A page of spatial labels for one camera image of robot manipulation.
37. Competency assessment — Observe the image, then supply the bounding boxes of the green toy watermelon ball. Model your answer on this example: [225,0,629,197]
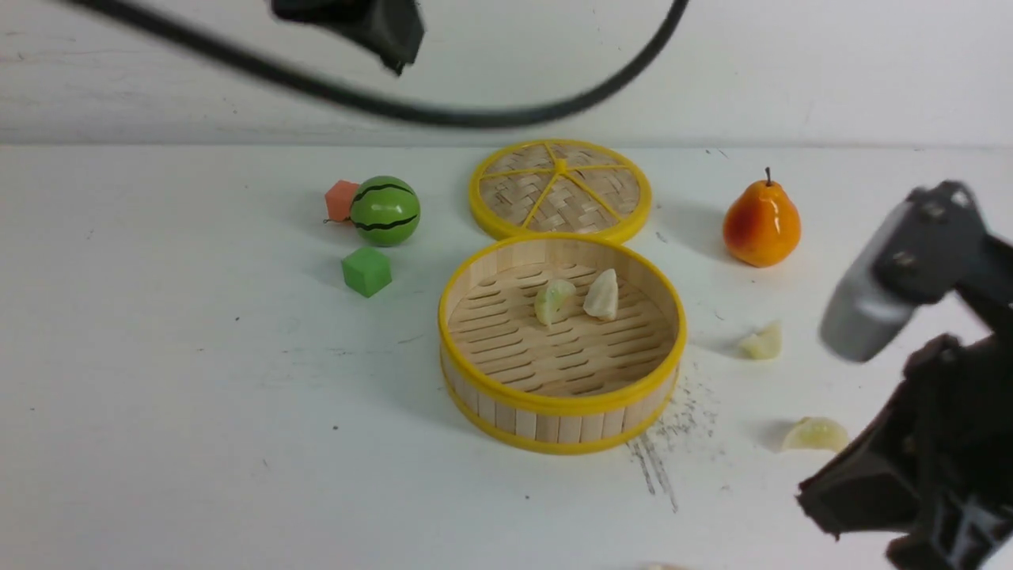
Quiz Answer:
[350,176,421,248]

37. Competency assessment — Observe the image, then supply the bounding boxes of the black cable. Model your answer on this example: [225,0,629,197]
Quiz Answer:
[59,0,692,131]

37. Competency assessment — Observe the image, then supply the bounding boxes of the greenish dumpling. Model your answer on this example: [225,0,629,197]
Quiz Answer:
[534,280,576,328]

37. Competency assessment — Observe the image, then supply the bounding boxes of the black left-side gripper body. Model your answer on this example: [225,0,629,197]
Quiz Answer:
[269,1,426,76]

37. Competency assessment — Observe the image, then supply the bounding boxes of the woven bamboo steamer lid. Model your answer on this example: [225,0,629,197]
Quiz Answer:
[468,139,654,243]

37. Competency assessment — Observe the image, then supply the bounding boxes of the bamboo steamer tray yellow rim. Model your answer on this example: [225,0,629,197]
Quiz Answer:
[438,234,688,454]

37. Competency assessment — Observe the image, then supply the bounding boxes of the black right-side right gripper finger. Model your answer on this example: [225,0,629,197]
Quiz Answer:
[797,400,925,537]

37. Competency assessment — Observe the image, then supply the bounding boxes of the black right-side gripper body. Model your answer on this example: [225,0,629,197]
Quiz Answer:
[886,335,1011,569]

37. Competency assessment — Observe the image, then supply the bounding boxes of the white dumpling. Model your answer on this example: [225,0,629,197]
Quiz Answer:
[738,320,783,361]
[582,269,619,321]

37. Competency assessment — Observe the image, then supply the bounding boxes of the orange toy pear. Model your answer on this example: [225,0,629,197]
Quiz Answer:
[723,167,801,269]

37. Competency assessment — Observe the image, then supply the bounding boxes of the orange-pink foam cube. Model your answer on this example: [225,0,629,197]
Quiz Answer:
[324,180,359,223]

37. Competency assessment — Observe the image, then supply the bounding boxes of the pale dumpling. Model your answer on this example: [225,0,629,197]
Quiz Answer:
[780,417,851,454]

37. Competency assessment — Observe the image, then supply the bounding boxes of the green foam cube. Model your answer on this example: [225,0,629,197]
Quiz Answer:
[341,248,393,297]

